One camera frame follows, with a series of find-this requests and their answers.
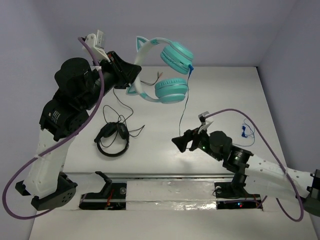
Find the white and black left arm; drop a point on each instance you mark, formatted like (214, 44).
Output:
(46, 182)

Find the teal cat ear headphones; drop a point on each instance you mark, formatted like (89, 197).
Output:
(177, 57)

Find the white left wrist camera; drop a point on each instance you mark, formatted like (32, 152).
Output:
(96, 42)

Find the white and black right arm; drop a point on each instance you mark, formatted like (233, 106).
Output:
(253, 174)

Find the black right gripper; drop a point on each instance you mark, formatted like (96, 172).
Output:
(182, 141)

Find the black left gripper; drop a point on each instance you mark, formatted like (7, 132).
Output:
(118, 70)

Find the white front cover board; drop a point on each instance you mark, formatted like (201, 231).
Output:
(239, 224)

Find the black headphones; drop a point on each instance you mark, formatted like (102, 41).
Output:
(110, 129)

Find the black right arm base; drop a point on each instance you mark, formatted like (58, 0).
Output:
(231, 195)

